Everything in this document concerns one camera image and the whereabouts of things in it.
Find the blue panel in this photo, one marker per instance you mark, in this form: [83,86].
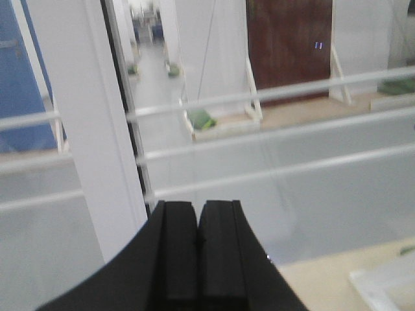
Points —
[29,119]

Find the light wooden base platform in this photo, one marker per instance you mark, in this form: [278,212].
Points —
[379,277]

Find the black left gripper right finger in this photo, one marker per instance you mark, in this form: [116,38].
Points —
[234,270]

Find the white sliding glass door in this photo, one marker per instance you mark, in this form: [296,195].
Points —
[320,167]

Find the brown wooden door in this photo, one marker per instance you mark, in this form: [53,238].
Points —
[289,41]

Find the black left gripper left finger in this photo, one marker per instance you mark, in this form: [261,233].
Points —
[157,270]

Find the green cushion behind glass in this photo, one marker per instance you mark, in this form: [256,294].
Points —
[201,119]

